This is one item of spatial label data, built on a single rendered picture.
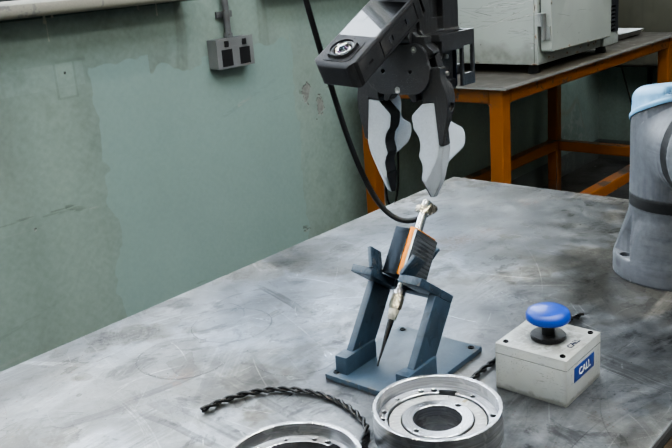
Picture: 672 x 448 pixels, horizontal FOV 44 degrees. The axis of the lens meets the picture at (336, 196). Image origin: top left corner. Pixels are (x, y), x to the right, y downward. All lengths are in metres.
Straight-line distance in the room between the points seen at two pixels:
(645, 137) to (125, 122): 1.66
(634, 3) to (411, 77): 3.78
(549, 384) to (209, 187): 1.94
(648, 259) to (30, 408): 0.69
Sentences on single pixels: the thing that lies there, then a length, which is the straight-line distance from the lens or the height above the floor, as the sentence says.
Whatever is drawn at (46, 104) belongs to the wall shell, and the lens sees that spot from 2.27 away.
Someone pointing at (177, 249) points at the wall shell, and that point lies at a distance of 2.57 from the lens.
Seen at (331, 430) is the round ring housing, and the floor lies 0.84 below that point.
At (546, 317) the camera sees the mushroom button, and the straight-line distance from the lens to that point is 0.78.
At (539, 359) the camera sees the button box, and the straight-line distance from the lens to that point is 0.78.
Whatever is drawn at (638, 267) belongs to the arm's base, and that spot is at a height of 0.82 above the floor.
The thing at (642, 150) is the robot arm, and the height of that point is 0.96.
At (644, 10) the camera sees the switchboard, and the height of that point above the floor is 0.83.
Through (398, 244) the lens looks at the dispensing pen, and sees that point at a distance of 0.81.
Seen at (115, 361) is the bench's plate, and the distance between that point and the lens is 0.94.
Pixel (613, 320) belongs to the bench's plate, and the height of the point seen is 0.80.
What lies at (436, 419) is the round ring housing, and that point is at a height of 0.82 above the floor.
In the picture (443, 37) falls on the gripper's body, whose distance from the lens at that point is 0.78.
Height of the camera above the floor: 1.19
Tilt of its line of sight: 16 degrees down
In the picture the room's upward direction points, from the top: 4 degrees counter-clockwise
